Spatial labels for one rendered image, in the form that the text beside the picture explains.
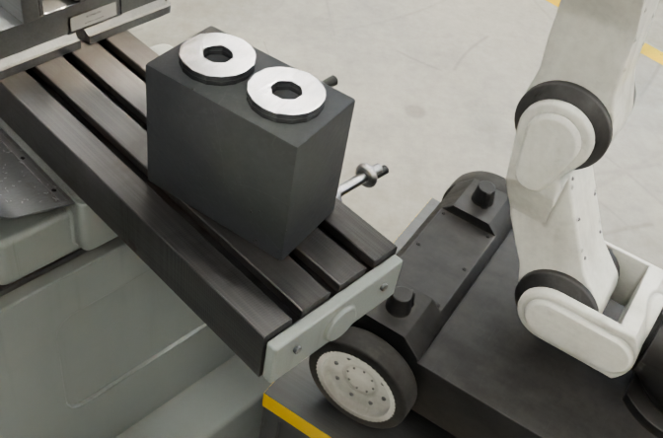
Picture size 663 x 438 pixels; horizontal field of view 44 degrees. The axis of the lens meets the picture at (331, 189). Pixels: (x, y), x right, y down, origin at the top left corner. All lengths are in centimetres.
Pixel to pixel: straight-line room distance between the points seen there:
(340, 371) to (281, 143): 69
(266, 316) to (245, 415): 85
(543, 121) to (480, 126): 172
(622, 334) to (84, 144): 87
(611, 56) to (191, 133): 57
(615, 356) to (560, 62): 50
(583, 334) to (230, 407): 76
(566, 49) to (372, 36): 210
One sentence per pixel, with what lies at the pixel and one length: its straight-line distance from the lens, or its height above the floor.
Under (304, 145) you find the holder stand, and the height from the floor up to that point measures 114.
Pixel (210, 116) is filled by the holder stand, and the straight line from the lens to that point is 95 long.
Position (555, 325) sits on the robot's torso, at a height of 68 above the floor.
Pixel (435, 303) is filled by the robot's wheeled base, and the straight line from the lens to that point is 148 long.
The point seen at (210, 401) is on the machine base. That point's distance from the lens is 179.
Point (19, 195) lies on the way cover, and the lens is 119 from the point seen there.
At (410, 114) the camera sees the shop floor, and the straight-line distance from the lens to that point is 288.
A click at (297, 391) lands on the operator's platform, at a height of 40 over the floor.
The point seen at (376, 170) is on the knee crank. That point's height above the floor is 55.
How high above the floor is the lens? 171
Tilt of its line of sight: 43 degrees down
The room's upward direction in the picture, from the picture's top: 11 degrees clockwise
